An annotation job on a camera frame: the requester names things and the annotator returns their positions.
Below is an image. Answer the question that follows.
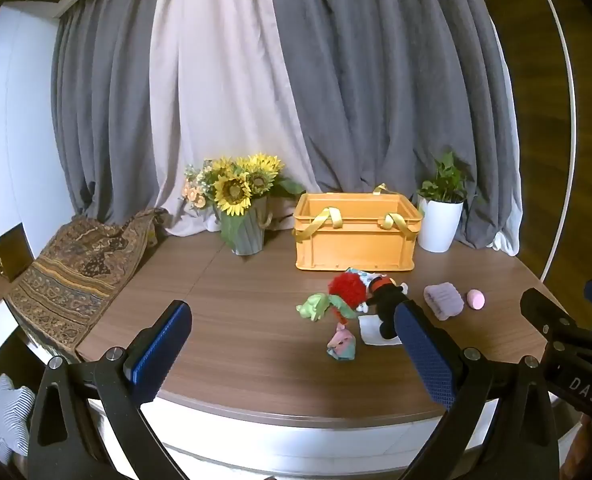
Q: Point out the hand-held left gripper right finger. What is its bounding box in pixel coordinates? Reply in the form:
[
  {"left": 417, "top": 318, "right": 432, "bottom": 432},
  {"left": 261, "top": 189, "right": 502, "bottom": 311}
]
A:
[{"left": 393, "top": 300, "right": 562, "bottom": 480}]

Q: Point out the orange plastic crate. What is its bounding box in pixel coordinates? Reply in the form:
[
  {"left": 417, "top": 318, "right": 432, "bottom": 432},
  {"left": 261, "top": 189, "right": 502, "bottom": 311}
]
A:
[{"left": 292, "top": 184, "right": 425, "bottom": 272}]

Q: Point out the red-haired plush doll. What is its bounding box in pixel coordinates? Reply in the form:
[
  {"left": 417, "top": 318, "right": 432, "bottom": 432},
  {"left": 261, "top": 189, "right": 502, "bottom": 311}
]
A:
[{"left": 326, "top": 270, "right": 371, "bottom": 326}]

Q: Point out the green potted plant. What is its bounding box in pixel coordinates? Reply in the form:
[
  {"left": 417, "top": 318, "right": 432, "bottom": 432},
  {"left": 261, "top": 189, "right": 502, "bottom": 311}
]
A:
[{"left": 415, "top": 151, "right": 478, "bottom": 205}]

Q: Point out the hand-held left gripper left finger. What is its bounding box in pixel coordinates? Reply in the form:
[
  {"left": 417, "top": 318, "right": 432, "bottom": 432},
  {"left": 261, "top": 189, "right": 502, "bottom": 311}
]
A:
[{"left": 27, "top": 300, "right": 193, "bottom": 480}]

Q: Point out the multicolour plush toy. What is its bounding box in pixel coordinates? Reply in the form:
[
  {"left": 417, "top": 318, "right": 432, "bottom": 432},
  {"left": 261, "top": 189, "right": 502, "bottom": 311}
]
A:
[{"left": 348, "top": 268, "right": 397, "bottom": 289}]

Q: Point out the pink and green plush toy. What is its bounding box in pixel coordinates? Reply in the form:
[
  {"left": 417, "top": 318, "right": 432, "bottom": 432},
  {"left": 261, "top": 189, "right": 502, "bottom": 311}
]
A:
[{"left": 326, "top": 323, "right": 357, "bottom": 361}]

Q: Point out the pale pink curtain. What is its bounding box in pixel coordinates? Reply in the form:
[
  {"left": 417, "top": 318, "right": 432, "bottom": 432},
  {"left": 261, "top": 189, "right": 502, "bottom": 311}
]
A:
[{"left": 148, "top": 0, "right": 329, "bottom": 237}]

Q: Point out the purple knitted cloth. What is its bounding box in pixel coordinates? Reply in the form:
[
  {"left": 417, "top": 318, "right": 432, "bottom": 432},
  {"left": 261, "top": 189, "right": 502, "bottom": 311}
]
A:
[{"left": 423, "top": 282, "right": 465, "bottom": 321}]

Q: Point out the black plush toy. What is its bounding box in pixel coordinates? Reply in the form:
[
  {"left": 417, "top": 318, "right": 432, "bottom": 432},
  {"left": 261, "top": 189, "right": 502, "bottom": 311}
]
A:
[{"left": 365, "top": 280, "right": 409, "bottom": 339}]

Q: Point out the striped star-shaped pillow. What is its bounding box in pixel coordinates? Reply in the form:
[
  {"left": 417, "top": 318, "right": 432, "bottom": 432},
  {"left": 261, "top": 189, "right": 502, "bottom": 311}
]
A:
[{"left": 0, "top": 373, "right": 36, "bottom": 466}]

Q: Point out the white hoop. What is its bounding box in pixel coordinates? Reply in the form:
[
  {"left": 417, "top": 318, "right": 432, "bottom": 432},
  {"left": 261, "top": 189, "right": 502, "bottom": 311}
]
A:
[{"left": 527, "top": 0, "right": 576, "bottom": 283}]

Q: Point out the white cloth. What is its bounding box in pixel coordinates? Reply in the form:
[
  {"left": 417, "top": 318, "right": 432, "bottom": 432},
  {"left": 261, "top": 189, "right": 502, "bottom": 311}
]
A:
[{"left": 358, "top": 313, "right": 403, "bottom": 347}]

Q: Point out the white plant pot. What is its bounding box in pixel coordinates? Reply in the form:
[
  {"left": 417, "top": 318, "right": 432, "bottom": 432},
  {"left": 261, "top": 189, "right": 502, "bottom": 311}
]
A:
[{"left": 417, "top": 196, "right": 465, "bottom": 254}]

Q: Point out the grey ribbed vase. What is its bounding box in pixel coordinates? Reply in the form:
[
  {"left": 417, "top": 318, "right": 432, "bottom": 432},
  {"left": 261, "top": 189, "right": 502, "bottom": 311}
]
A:
[{"left": 214, "top": 196, "right": 273, "bottom": 256}]

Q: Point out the brown patterned cloth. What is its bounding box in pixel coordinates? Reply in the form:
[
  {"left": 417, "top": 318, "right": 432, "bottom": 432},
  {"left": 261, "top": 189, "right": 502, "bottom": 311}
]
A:
[{"left": 6, "top": 207, "right": 169, "bottom": 364}]

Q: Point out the grey curtain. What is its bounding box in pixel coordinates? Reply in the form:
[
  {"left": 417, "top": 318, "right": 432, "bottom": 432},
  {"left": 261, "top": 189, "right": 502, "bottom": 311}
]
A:
[
  {"left": 265, "top": 0, "right": 523, "bottom": 257},
  {"left": 50, "top": 0, "right": 177, "bottom": 222}
]

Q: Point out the sunflower bouquet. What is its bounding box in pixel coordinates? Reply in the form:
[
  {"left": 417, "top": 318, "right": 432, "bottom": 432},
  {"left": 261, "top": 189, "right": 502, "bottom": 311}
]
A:
[{"left": 182, "top": 152, "right": 307, "bottom": 219}]

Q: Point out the white cabinet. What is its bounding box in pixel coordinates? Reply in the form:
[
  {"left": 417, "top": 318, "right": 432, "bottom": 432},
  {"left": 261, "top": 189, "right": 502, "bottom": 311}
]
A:
[{"left": 0, "top": 2, "right": 79, "bottom": 261}]

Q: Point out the white sheer curtain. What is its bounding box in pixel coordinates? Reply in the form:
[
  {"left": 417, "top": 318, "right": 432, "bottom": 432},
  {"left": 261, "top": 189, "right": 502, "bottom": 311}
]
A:
[{"left": 493, "top": 187, "right": 522, "bottom": 257}]

